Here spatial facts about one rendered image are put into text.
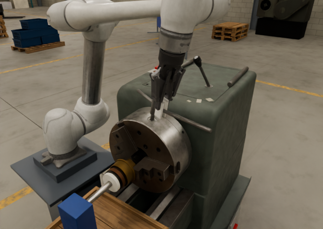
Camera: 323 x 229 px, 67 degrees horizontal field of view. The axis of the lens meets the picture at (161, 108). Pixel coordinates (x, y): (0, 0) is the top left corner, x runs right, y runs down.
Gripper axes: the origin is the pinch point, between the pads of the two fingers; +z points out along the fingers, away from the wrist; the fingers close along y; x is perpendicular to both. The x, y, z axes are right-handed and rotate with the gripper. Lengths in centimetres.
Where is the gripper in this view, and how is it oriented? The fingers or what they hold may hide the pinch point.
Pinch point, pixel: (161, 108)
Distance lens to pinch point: 79.9
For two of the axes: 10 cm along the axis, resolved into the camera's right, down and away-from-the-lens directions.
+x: -6.4, -5.0, 5.8
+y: 7.5, -2.5, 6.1
